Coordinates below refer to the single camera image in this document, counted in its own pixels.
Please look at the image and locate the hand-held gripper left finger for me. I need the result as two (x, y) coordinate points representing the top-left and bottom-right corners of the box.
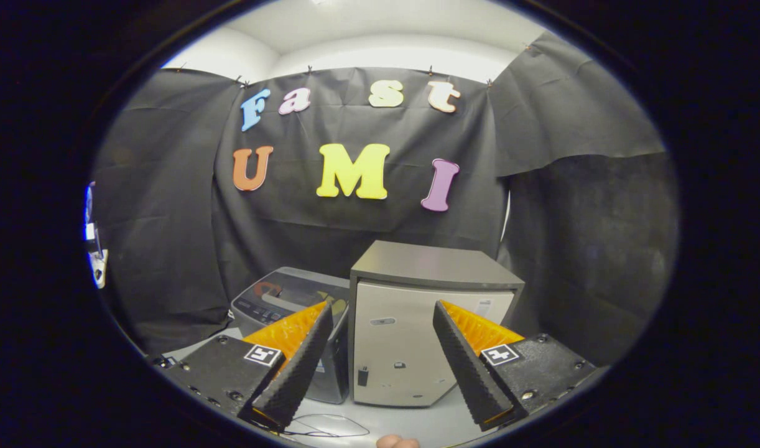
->
(162, 302), (335, 432)

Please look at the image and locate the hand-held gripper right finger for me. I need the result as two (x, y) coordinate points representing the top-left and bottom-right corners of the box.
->
(432, 300), (605, 432)

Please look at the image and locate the grey washing machine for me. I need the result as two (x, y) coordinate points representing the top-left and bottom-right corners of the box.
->
(231, 266), (351, 405)

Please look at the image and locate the dark washing machine lid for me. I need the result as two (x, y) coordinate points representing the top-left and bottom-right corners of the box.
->
(256, 268), (351, 327)

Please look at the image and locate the beige cabinet with grey top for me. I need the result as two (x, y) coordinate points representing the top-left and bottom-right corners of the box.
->
(349, 241), (525, 408)

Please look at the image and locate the black backdrop cloth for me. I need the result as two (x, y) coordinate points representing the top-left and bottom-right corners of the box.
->
(91, 31), (679, 368)

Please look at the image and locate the white and blue equipment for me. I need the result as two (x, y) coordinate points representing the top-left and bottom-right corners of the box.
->
(84, 182), (110, 290)

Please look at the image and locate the thin black floor cable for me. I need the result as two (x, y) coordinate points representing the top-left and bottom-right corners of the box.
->
(280, 414), (371, 439)

